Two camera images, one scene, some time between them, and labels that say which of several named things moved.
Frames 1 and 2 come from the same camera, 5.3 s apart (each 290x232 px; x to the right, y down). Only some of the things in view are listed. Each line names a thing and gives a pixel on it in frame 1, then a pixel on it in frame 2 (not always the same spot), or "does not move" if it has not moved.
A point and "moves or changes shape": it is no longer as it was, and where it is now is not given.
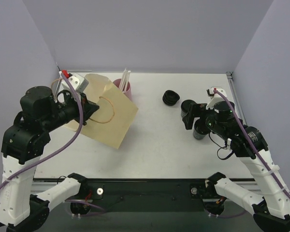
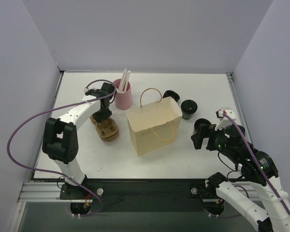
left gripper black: (82, 108) → (102, 115)
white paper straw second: (126, 81) does not move
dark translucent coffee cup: (186, 113) does not move
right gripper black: (196, 113) → (205, 134)
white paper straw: (123, 79) does not move
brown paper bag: (73, 125) moves or changes shape
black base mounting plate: (146, 195) does not move
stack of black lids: (170, 97) does not move
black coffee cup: (185, 105) does not move
